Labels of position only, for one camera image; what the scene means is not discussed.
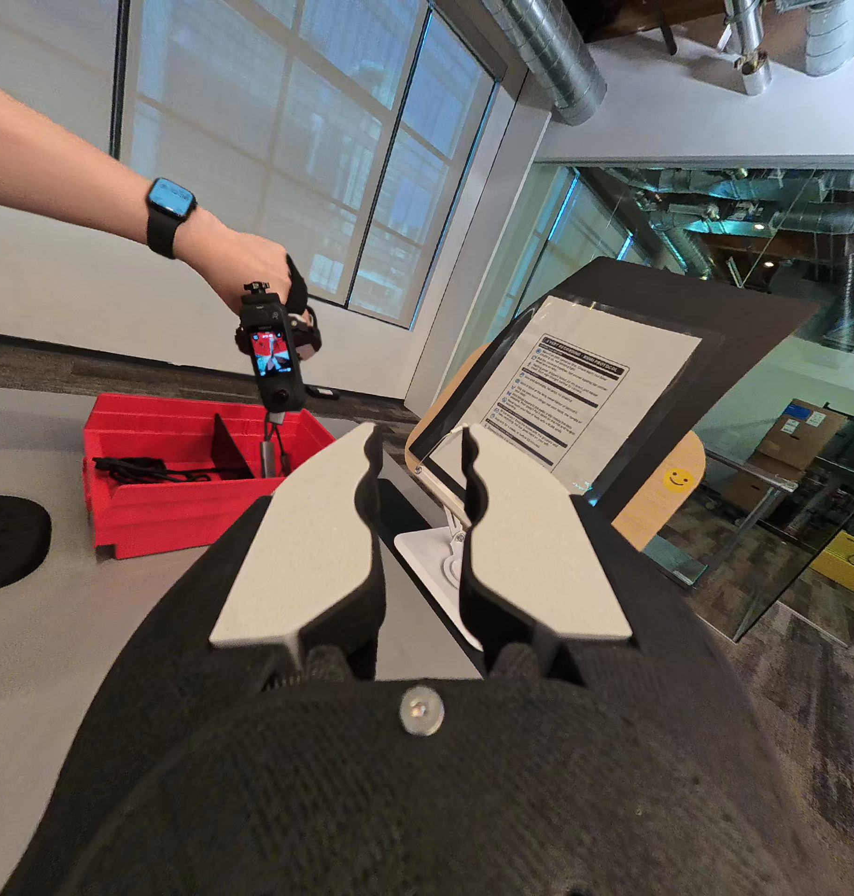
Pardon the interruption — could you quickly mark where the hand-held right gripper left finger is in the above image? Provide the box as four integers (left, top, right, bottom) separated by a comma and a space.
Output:
209, 422, 386, 652

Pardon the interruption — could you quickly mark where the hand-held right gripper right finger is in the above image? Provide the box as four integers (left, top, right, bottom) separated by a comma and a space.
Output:
461, 422, 634, 645

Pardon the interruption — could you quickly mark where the red plastic bin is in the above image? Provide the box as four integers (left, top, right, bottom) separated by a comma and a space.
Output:
83, 392, 337, 561

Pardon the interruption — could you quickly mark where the person's left forearm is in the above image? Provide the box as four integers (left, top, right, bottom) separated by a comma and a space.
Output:
0, 77, 190, 260

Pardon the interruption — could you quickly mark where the person's left hand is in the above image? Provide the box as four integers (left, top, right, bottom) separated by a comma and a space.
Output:
188, 209, 295, 312

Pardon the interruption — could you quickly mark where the black bin divider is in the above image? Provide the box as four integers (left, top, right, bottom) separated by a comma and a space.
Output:
212, 413, 256, 482

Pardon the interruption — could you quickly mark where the white folding stand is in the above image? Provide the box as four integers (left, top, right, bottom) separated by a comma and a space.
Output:
393, 427, 484, 652

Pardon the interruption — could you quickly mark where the instruction sheet in plastic sleeve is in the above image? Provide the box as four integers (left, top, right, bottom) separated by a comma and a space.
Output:
469, 294, 702, 477

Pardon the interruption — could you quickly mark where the black smartwatch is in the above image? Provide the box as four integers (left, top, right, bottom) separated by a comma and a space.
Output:
145, 177, 198, 260

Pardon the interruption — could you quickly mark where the large framed window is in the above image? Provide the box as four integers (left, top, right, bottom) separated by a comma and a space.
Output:
115, 0, 498, 330

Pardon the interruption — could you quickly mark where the cardboard box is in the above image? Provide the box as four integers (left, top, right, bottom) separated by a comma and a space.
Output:
759, 399, 848, 470

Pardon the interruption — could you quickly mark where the yellow box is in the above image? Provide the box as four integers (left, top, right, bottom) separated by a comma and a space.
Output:
812, 530, 854, 592

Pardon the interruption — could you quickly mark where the black backing board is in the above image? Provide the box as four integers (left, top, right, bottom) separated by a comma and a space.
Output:
406, 257, 820, 522

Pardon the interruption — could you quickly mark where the bundle of black usb cables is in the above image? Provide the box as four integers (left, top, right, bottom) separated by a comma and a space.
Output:
92, 455, 214, 485

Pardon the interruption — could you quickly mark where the silver ventilation duct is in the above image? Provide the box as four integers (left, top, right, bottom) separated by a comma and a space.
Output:
805, 0, 854, 78
479, 0, 609, 127

